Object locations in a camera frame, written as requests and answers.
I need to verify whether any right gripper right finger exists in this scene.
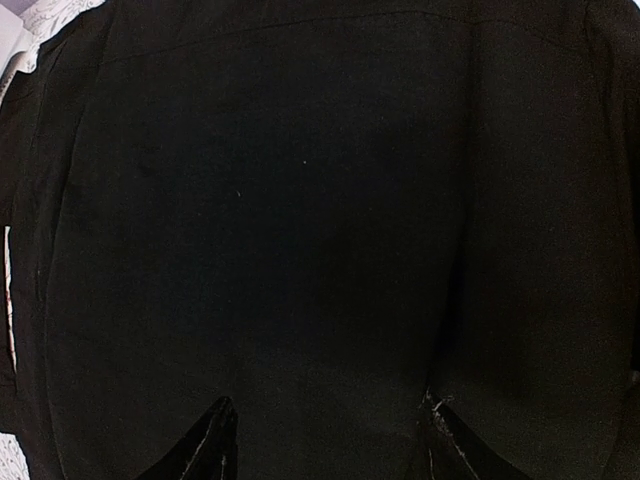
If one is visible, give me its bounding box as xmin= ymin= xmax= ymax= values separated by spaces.
xmin=420 ymin=389 xmax=498 ymax=479

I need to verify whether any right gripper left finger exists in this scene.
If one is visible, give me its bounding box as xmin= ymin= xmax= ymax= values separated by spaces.
xmin=137 ymin=396 xmax=238 ymax=480

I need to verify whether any black long sleeve shirt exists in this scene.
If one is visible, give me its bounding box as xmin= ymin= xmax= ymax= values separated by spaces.
xmin=1 ymin=1 xmax=639 ymax=479

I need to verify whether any floral patterned tablecloth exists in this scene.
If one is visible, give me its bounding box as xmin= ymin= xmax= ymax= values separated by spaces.
xmin=0 ymin=0 xmax=109 ymax=480

